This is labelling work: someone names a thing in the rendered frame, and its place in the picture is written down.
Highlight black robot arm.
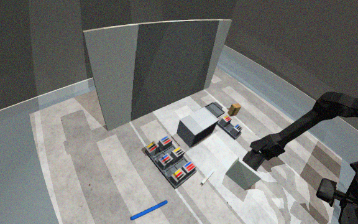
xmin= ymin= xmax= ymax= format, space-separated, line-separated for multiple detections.
xmin=242 ymin=91 xmax=358 ymax=224

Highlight blue rod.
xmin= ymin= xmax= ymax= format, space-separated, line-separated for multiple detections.
xmin=130 ymin=201 xmax=167 ymax=220

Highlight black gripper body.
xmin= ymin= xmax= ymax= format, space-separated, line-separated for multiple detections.
xmin=316 ymin=178 xmax=358 ymax=205

